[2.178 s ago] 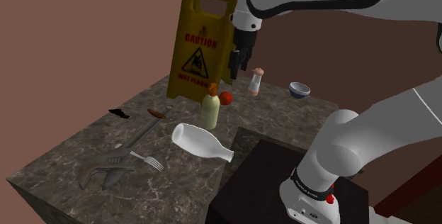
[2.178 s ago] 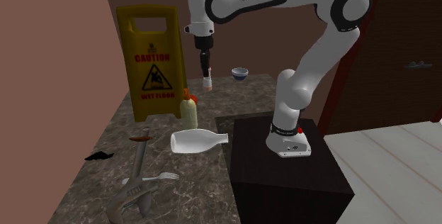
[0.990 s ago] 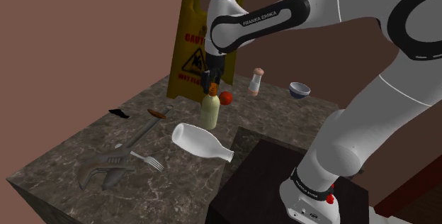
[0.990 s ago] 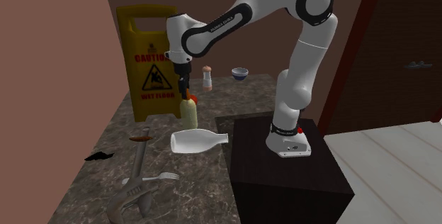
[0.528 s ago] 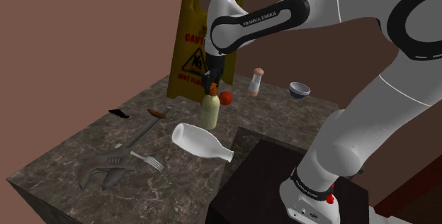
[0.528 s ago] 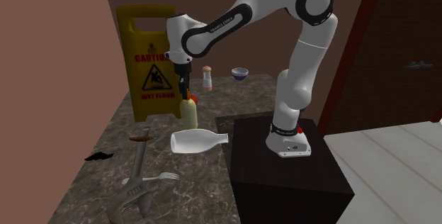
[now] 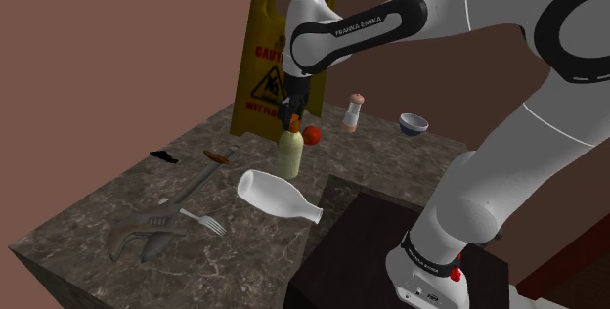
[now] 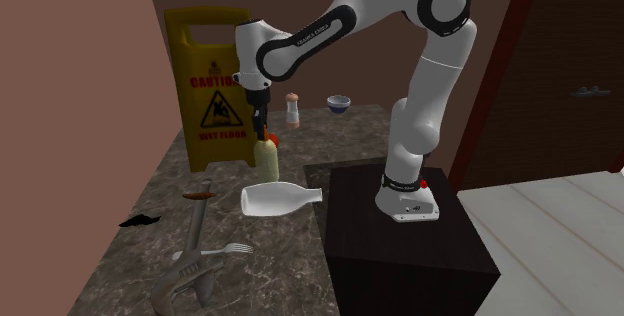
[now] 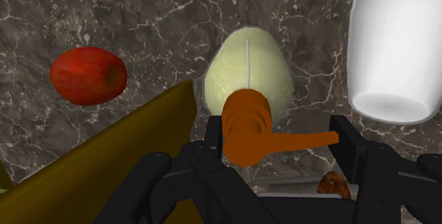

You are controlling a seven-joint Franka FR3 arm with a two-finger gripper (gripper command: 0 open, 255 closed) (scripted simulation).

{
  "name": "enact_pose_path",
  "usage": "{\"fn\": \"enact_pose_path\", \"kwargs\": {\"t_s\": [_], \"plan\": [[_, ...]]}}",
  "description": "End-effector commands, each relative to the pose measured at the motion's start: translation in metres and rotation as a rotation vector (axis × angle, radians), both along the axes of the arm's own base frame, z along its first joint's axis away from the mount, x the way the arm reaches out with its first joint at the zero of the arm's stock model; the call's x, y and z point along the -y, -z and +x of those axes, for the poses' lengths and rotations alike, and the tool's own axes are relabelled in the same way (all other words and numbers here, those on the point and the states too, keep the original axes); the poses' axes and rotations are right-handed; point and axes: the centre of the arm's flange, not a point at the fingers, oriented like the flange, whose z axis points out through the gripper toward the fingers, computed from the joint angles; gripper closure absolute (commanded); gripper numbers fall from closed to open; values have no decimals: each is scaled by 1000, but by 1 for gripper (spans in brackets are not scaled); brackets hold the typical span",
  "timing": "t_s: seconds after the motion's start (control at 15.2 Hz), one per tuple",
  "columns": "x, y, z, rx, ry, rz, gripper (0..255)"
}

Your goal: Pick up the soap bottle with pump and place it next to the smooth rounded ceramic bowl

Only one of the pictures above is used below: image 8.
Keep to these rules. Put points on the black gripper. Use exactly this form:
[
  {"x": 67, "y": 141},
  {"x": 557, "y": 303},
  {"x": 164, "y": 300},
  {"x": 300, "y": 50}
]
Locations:
[{"x": 258, "y": 102}]

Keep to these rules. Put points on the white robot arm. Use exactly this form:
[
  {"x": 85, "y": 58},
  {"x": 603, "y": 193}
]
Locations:
[{"x": 429, "y": 86}]

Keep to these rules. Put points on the small red round thing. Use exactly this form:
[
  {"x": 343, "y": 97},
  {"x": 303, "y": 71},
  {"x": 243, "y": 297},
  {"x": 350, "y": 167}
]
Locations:
[{"x": 275, "y": 140}]

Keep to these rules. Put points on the yellow wet floor sign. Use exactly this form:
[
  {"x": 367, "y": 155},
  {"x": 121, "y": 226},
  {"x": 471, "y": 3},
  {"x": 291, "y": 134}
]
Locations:
[{"x": 214, "y": 110}]

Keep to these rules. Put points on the pale yellow squeeze bottle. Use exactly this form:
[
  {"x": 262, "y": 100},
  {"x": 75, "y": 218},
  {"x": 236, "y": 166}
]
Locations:
[{"x": 266, "y": 161}]

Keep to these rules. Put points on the blue and white bowl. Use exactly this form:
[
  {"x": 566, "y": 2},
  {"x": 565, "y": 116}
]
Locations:
[{"x": 338, "y": 104}]

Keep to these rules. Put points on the white bottle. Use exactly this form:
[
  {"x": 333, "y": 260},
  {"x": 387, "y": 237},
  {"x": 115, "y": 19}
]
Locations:
[{"x": 273, "y": 199}]

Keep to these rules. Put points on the brown flat disc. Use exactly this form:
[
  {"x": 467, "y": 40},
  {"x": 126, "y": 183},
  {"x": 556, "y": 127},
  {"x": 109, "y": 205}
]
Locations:
[{"x": 198, "y": 195}]

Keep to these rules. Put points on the silver fork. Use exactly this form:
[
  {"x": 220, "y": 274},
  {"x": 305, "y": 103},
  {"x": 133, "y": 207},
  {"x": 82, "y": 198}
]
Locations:
[{"x": 229, "y": 250}]

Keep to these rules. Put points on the grey adjustable wrench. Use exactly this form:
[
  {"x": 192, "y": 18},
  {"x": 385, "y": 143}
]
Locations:
[{"x": 192, "y": 256}]

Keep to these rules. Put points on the black moustache shape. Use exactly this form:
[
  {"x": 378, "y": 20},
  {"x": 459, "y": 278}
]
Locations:
[{"x": 139, "y": 220}]

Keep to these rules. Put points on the dark robot stand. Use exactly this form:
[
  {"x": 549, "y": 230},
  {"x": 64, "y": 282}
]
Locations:
[{"x": 400, "y": 251}]

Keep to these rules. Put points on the dark wooden door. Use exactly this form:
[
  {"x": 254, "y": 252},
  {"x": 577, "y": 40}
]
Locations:
[{"x": 551, "y": 76}]

